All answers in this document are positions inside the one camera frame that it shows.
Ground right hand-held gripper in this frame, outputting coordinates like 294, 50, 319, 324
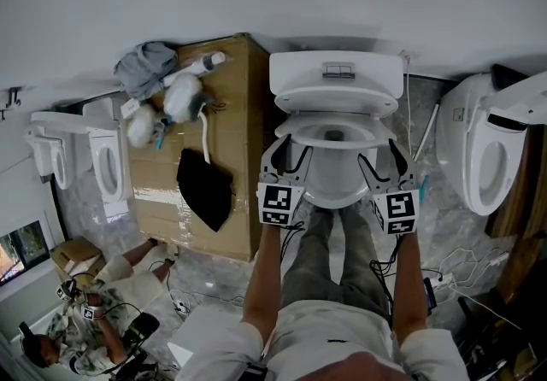
357, 138, 421, 236

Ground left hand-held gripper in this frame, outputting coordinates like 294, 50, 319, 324
257, 134, 313, 226

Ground white toilet seat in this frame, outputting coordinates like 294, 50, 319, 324
273, 112, 397, 149

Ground person's left forearm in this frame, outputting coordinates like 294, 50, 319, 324
241, 223, 285, 329

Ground person's right forearm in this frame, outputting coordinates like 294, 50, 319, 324
392, 232, 428, 333

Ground white stick toilet brush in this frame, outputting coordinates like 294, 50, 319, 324
412, 103, 441, 162

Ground white toilet lid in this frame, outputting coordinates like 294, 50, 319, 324
273, 86, 399, 120

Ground white smart toilet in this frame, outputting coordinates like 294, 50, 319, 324
435, 65, 547, 217

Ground white toilet with tank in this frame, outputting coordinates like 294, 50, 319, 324
268, 50, 406, 210

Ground white square toilet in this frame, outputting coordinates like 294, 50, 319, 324
83, 97, 134, 218

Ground large cardboard box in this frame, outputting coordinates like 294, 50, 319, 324
127, 32, 274, 263

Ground black cloth bag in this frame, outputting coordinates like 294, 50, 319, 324
176, 148, 236, 233

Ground person's grey trousers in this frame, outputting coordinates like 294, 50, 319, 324
281, 203, 392, 320

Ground white power strip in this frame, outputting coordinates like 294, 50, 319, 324
429, 272, 454, 289
168, 289, 191, 316

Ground white brush with grey bristles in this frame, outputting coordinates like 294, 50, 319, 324
163, 73, 215, 165

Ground black smartphone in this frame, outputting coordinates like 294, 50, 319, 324
422, 277, 438, 311

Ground white tube bottle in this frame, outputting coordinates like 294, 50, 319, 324
162, 51, 226, 88

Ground brown wooden planks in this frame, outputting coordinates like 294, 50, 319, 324
486, 126, 547, 303

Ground white fluffy bundle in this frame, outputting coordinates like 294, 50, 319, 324
126, 104, 157, 145

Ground person's white shirt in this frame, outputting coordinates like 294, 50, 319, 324
174, 300, 471, 381

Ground grey crumpled cloth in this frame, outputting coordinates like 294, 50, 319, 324
113, 41, 179, 102

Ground white flat box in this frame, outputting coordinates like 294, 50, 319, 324
168, 306, 244, 367

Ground person's chin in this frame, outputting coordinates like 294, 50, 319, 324
298, 351, 407, 381

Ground black metal rack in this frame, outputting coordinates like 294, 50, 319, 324
455, 289, 547, 381

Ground small cardboard box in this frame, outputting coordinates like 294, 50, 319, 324
50, 237, 106, 282

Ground black framed screen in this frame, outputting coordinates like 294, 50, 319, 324
0, 220, 51, 286

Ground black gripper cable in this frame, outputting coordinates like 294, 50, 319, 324
279, 221, 305, 263
369, 236, 444, 320

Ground long white cable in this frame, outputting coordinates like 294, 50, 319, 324
403, 56, 414, 149

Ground tangled white cables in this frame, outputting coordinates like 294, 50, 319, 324
439, 246, 509, 299

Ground black wall hook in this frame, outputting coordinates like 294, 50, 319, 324
0, 86, 22, 120

